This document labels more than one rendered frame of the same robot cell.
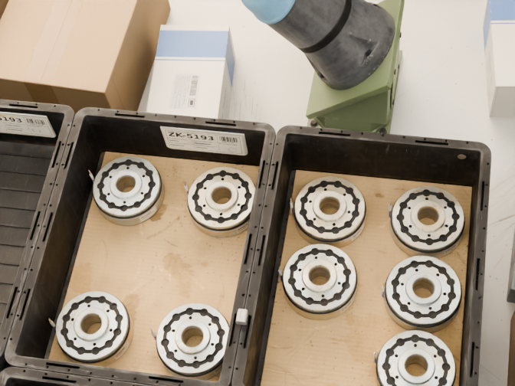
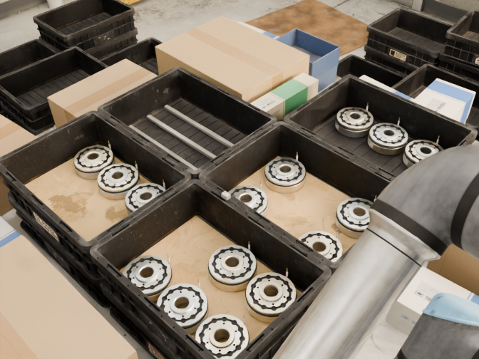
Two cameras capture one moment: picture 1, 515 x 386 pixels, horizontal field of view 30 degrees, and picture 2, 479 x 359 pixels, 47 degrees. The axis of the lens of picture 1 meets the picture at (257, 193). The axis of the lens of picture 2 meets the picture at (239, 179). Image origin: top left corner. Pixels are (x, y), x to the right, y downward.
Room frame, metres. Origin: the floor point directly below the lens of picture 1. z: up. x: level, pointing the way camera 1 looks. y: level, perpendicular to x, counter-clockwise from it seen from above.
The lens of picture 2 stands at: (0.87, -0.71, 1.78)
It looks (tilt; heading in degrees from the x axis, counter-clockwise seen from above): 43 degrees down; 116
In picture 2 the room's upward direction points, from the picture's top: 2 degrees counter-clockwise
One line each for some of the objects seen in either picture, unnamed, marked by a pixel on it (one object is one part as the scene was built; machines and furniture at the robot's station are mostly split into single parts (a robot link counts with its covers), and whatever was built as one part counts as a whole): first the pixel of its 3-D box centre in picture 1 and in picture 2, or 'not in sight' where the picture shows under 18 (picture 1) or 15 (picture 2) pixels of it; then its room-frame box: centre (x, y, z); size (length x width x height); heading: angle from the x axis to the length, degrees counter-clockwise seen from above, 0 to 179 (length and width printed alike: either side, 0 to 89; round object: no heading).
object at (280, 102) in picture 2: not in sight; (284, 100); (0.40, 0.56, 0.85); 0.24 x 0.06 x 0.06; 69
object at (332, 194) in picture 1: (329, 206); (271, 291); (0.63, -0.10, 0.86); 0.05 x 0.05 x 0.01
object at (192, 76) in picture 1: (191, 88); (443, 316); (0.97, 0.08, 0.75); 0.20 x 0.12 x 0.09; 165
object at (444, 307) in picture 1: (423, 289); (182, 305); (0.48, -0.20, 0.86); 0.10 x 0.10 x 0.01
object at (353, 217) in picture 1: (329, 207); (271, 293); (0.63, -0.10, 0.86); 0.10 x 0.10 x 0.01
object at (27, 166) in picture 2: not in sight; (95, 188); (0.13, 0.01, 0.87); 0.40 x 0.30 x 0.11; 161
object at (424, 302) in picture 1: (423, 288); (181, 303); (0.48, -0.20, 0.86); 0.05 x 0.05 x 0.01
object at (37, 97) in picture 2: not in sight; (65, 120); (-0.65, 0.71, 0.37); 0.40 x 0.30 x 0.45; 69
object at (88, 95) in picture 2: not in sight; (114, 111); (-0.10, 0.39, 0.78); 0.30 x 0.22 x 0.16; 72
